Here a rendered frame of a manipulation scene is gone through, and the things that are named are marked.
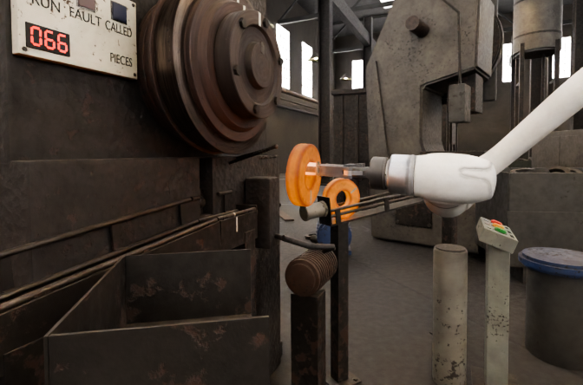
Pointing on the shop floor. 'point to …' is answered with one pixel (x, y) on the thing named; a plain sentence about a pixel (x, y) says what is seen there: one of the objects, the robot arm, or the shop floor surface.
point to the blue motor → (328, 234)
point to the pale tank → (537, 33)
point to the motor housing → (309, 314)
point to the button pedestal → (495, 306)
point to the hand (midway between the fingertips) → (305, 168)
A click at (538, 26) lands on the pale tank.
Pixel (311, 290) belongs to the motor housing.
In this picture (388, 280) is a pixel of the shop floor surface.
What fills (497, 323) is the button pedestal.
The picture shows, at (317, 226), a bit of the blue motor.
